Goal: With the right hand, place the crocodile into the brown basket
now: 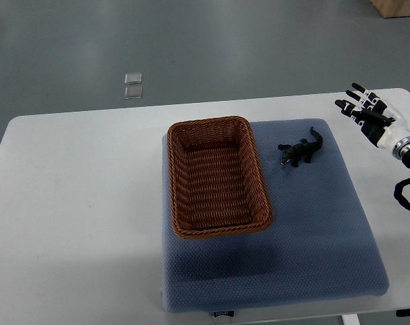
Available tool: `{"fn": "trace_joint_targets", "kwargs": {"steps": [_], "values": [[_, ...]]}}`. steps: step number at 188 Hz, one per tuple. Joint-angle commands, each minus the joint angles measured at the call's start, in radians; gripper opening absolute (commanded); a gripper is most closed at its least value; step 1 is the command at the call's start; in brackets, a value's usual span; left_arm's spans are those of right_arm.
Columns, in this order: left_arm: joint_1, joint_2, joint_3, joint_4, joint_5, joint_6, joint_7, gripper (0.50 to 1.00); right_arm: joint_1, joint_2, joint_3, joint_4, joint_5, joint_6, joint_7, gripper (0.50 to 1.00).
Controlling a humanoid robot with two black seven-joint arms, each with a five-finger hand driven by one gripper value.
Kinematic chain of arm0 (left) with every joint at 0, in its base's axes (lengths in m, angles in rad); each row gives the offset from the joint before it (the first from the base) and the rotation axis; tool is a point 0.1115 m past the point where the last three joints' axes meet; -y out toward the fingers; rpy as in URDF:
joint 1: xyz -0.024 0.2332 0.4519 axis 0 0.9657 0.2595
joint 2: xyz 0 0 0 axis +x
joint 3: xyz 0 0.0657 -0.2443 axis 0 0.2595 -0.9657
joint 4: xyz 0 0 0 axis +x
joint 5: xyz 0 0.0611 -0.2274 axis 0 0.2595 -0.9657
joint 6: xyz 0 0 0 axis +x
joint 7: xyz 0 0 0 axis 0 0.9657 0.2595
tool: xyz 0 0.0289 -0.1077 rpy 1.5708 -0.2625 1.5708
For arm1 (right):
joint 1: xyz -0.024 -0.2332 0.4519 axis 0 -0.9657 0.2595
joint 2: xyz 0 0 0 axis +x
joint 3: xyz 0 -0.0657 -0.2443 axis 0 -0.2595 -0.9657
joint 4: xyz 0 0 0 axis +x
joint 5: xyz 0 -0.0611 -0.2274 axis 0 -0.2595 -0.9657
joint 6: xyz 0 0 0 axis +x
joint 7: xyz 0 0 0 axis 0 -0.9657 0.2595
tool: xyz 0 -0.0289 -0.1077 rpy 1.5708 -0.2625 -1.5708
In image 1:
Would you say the blue grey foam cushion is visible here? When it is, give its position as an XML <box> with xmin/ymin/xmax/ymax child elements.
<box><xmin>162</xmin><ymin>118</ymin><xmax>389</xmax><ymax>313</ymax></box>

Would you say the upper floor plate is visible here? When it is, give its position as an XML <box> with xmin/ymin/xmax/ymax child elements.
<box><xmin>124</xmin><ymin>72</ymin><xmax>142</xmax><ymax>85</ymax></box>

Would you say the black cable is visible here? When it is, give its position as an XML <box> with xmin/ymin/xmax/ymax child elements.
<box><xmin>393</xmin><ymin>167</ymin><xmax>410</xmax><ymax>215</ymax></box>

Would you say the brown wicker basket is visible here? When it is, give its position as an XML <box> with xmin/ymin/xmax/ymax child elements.
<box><xmin>166</xmin><ymin>116</ymin><xmax>273</xmax><ymax>240</ymax></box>

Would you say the wooden box corner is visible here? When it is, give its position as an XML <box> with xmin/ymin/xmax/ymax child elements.
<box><xmin>370</xmin><ymin>0</ymin><xmax>410</xmax><ymax>18</ymax></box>

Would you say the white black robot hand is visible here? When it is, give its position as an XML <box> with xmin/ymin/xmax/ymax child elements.
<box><xmin>335</xmin><ymin>83</ymin><xmax>410</xmax><ymax>155</ymax></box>

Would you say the dark toy crocodile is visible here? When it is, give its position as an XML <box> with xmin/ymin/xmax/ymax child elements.
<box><xmin>277</xmin><ymin>127</ymin><xmax>323</xmax><ymax>167</ymax></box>

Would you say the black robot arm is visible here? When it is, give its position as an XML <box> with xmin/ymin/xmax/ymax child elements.
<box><xmin>392</xmin><ymin>136</ymin><xmax>410</xmax><ymax>169</ymax></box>

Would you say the lower floor plate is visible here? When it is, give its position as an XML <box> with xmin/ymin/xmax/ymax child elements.
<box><xmin>124</xmin><ymin>85</ymin><xmax>143</xmax><ymax>100</ymax></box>

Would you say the floor plate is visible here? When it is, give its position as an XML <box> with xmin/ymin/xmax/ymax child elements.
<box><xmin>124</xmin><ymin>72</ymin><xmax>142</xmax><ymax>85</ymax></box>
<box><xmin>124</xmin><ymin>85</ymin><xmax>143</xmax><ymax>100</ymax></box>

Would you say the black table clamp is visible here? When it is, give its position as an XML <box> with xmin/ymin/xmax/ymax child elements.
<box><xmin>396</xmin><ymin>309</ymin><xmax>410</xmax><ymax>318</ymax></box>

